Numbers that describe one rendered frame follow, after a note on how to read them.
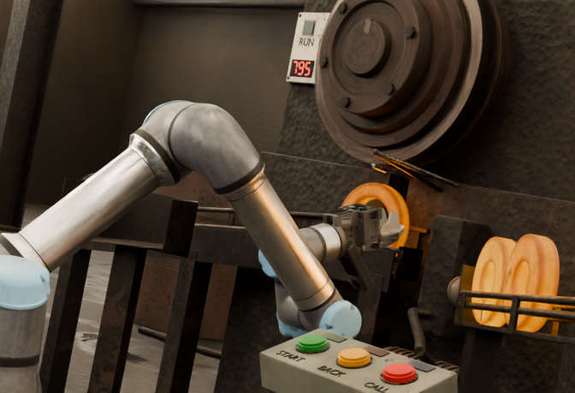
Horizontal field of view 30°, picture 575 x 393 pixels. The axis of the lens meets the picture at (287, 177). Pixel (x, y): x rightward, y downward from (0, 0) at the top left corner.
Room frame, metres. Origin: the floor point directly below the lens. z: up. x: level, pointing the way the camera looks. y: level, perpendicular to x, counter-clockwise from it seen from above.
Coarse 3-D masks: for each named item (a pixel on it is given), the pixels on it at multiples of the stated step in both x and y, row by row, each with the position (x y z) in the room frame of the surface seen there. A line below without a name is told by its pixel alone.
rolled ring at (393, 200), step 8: (368, 184) 2.34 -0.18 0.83; (376, 184) 2.33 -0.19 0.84; (352, 192) 2.37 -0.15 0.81; (360, 192) 2.35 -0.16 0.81; (368, 192) 2.34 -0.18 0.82; (376, 192) 2.32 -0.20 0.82; (384, 192) 2.31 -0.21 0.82; (392, 192) 2.30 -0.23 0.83; (344, 200) 2.39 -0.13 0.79; (352, 200) 2.37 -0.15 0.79; (360, 200) 2.36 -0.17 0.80; (368, 200) 2.37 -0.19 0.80; (384, 200) 2.30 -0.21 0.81; (392, 200) 2.29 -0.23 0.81; (400, 200) 2.29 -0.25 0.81; (392, 208) 2.29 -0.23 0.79; (400, 208) 2.28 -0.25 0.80; (400, 216) 2.27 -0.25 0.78; (408, 216) 2.29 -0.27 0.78; (400, 224) 2.27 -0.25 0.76; (408, 224) 2.28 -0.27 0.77; (400, 240) 2.27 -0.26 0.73
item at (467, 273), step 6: (462, 270) 1.92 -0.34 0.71; (468, 270) 1.92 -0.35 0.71; (474, 270) 1.93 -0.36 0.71; (462, 276) 1.92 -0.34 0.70; (468, 276) 1.92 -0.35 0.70; (462, 282) 1.92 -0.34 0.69; (468, 282) 1.92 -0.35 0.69; (462, 288) 1.92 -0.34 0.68; (468, 288) 1.92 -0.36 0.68; (468, 300) 1.92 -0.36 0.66; (456, 306) 1.92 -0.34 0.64; (456, 312) 1.92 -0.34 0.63; (468, 312) 1.92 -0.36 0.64; (456, 318) 1.91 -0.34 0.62; (468, 318) 1.92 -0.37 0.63; (474, 318) 1.92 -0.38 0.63; (480, 324) 1.92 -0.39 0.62
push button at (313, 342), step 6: (306, 336) 1.40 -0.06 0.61; (312, 336) 1.40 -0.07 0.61; (318, 336) 1.40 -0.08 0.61; (300, 342) 1.38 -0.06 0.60; (306, 342) 1.38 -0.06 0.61; (312, 342) 1.38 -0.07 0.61; (318, 342) 1.38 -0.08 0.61; (324, 342) 1.38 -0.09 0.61; (300, 348) 1.38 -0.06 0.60; (306, 348) 1.37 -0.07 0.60; (312, 348) 1.37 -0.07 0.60; (318, 348) 1.37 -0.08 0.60
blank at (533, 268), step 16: (528, 240) 1.70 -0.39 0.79; (544, 240) 1.67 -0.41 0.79; (512, 256) 1.75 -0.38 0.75; (528, 256) 1.68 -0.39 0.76; (544, 256) 1.64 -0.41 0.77; (512, 272) 1.74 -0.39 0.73; (528, 272) 1.73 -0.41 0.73; (544, 272) 1.63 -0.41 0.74; (512, 288) 1.73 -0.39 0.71; (528, 288) 1.66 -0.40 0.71; (544, 288) 1.62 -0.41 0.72; (528, 304) 1.65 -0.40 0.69; (544, 304) 1.63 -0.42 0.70; (528, 320) 1.65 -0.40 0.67; (544, 320) 1.64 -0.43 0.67
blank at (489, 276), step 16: (496, 240) 1.84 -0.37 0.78; (512, 240) 1.84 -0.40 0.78; (480, 256) 1.90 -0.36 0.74; (496, 256) 1.82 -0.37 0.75; (480, 272) 1.89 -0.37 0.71; (496, 272) 1.81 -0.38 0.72; (480, 288) 1.88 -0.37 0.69; (496, 288) 1.80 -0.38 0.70; (496, 304) 1.78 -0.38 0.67; (480, 320) 1.84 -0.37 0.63; (496, 320) 1.81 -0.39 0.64
